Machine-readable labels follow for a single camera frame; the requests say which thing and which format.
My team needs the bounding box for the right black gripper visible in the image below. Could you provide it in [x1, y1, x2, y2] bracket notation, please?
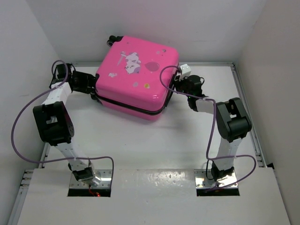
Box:
[173, 74, 191, 98]

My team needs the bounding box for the pink suitcase with dark lining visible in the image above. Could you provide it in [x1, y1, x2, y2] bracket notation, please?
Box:
[94, 36, 179, 120]

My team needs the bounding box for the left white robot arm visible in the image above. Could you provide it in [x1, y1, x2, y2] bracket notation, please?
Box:
[33, 63, 96, 185]

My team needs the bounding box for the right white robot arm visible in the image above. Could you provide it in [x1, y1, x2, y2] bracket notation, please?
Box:
[174, 75, 252, 181]

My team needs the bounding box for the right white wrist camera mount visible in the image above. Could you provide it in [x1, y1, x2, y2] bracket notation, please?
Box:
[180, 64, 192, 79]

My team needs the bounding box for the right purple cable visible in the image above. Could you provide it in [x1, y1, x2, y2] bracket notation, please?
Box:
[160, 65, 257, 190]

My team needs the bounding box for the purple cable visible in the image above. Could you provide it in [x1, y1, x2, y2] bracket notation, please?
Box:
[11, 60, 115, 181]
[160, 65, 257, 190]

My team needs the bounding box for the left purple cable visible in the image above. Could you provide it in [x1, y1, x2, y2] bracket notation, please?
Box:
[11, 60, 115, 181]

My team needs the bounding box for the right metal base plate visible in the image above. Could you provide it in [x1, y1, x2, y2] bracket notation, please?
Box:
[194, 169, 238, 189]

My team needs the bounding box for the metal base plate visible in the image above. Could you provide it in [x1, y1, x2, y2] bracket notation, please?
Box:
[194, 169, 238, 189]
[69, 169, 112, 189]

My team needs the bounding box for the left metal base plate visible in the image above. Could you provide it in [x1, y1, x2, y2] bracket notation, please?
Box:
[69, 169, 112, 189]

